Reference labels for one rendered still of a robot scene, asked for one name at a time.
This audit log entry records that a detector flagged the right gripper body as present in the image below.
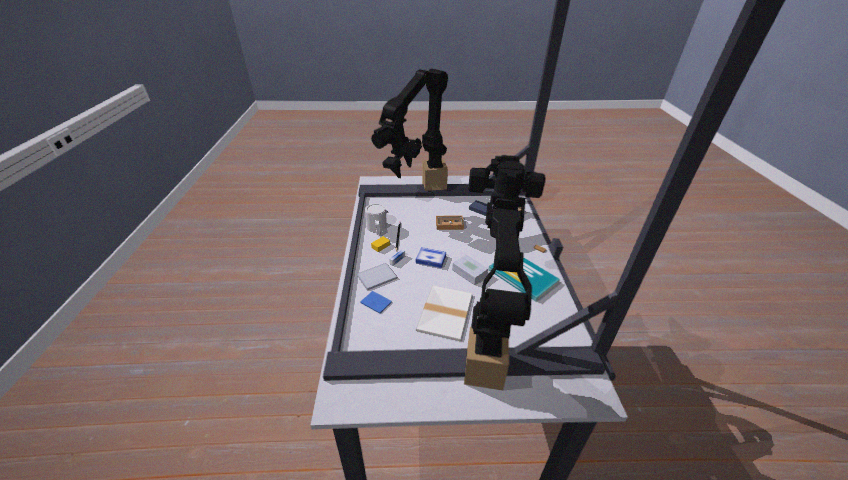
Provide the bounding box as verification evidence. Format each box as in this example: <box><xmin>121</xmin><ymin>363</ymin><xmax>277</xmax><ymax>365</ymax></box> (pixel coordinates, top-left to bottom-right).
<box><xmin>382</xmin><ymin>137</ymin><xmax>407</xmax><ymax>169</ymax></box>

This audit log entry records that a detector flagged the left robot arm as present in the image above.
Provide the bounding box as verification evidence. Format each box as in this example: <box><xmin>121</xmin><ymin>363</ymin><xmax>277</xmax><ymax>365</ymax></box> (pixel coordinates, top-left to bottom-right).
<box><xmin>471</xmin><ymin>155</ymin><xmax>532</xmax><ymax>357</ymax></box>

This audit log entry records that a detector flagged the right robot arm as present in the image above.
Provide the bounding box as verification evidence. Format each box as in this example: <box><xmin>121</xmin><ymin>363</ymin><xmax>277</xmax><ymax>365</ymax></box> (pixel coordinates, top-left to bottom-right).
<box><xmin>371</xmin><ymin>69</ymin><xmax>448</xmax><ymax>168</ymax></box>

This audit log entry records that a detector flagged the wooden ball-in-hole puzzle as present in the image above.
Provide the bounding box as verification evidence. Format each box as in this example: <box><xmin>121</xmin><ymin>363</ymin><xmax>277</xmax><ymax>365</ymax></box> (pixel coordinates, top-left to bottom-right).
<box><xmin>436</xmin><ymin>216</ymin><xmax>464</xmax><ymax>230</ymax></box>

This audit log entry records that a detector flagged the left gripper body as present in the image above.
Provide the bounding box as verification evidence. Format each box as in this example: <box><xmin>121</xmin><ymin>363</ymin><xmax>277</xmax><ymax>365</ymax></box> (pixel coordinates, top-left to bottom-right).
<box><xmin>468</xmin><ymin>168</ymin><xmax>545</xmax><ymax>198</ymax></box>

